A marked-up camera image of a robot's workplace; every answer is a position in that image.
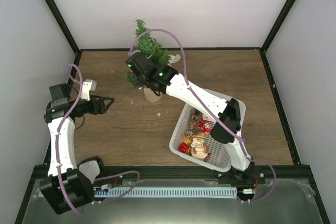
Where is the white ribbon bow ornament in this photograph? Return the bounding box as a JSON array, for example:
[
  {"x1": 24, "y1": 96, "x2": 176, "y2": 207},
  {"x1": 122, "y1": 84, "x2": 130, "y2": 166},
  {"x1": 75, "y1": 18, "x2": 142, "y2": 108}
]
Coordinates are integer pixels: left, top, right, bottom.
[{"x1": 169, "y1": 54, "x2": 181, "y2": 65}]

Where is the white ball light string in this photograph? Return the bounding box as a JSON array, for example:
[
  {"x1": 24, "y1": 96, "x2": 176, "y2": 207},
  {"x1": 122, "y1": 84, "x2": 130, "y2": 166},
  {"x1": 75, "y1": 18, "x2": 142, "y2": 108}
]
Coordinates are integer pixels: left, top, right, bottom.
[{"x1": 141, "y1": 39, "x2": 158, "y2": 59}]

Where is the white perforated plastic basket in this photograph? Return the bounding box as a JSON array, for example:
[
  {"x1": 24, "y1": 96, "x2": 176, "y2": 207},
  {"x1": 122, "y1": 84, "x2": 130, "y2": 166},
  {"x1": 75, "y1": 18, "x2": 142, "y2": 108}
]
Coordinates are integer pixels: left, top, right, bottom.
[{"x1": 167, "y1": 86, "x2": 251, "y2": 172}]

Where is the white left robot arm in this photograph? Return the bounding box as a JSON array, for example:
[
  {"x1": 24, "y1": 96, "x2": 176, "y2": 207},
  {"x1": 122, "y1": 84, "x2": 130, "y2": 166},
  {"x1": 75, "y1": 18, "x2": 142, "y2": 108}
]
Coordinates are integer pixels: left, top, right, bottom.
[{"x1": 40, "y1": 79, "x2": 114, "y2": 215}]

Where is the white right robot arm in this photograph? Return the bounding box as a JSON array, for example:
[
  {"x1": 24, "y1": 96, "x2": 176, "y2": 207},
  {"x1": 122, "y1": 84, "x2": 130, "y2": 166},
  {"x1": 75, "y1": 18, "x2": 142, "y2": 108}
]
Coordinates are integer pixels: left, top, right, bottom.
[{"x1": 125, "y1": 51, "x2": 254, "y2": 184}]

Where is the small green christmas tree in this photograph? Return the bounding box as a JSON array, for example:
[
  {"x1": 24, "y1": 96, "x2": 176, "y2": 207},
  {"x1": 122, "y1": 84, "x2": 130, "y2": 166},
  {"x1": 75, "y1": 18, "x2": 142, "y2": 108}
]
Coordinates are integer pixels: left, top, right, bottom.
[{"x1": 133, "y1": 34, "x2": 169, "y2": 102}]

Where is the red foil gift ornament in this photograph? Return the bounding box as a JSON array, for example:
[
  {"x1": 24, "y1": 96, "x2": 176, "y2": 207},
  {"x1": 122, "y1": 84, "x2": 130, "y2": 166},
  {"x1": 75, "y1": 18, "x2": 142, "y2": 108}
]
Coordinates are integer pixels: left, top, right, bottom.
[{"x1": 178, "y1": 143, "x2": 190, "y2": 154}]

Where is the wooden snowman ornament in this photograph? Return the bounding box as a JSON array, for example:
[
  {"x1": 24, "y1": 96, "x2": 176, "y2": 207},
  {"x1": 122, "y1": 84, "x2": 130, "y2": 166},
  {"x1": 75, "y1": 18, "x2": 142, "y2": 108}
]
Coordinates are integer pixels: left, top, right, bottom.
[{"x1": 190, "y1": 132, "x2": 209, "y2": 159}]

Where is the light blue cable duct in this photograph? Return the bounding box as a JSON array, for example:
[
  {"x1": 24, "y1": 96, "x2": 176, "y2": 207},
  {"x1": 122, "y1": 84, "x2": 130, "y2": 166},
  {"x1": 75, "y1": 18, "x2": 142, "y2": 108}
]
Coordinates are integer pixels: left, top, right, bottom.
[{"x1": 93, "y1": 187, "x2": 238, "y2": 198}]

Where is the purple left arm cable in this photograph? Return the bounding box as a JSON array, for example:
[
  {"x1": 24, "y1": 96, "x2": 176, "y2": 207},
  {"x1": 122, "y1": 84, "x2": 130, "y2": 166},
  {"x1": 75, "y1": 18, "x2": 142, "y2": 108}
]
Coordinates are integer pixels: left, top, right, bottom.
[{"x1": 57, "y1": 63, "x2": 140, "y2": 215}]

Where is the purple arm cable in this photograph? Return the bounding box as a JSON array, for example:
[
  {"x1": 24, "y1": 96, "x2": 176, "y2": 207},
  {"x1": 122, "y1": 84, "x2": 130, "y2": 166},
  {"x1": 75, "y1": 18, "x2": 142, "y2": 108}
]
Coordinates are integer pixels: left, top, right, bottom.
[
  {"x1": 128, "y1": 28, "x2": 277, "y2": 203},
  {"x1": 57, "y1": 63, "x2": 140, "y2": 215}
]

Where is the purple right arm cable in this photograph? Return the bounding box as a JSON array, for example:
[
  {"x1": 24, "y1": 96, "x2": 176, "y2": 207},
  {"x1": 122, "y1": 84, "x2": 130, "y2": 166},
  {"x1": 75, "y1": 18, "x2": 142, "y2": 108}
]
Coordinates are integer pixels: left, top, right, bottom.
[{"x1": 128, "y1": 28, "x2": 277, "y2": 203}]

